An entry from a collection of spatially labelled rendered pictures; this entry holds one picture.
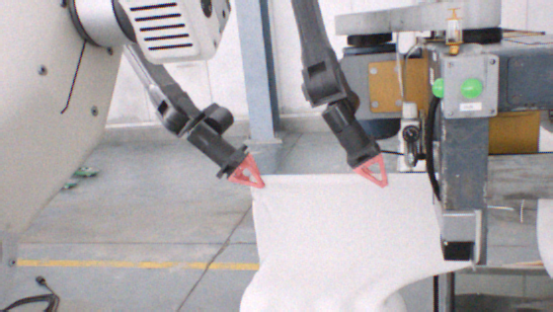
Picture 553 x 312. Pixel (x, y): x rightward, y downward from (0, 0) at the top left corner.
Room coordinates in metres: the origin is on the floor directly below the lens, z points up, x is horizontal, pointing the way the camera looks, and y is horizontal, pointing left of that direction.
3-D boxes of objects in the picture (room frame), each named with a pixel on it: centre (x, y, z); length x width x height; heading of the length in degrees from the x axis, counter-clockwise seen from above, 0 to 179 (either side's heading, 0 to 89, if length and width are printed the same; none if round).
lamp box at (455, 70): (0.69, -0.29, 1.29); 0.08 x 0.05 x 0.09; 77
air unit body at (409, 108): (0.95, -0.28, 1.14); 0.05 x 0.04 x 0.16; 167
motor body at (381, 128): (1.23, -0.25, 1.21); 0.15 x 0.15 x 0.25
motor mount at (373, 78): (1.13, -0.30, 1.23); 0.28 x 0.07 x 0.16; 77
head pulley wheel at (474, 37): (0.86, -0.38, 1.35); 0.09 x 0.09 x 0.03
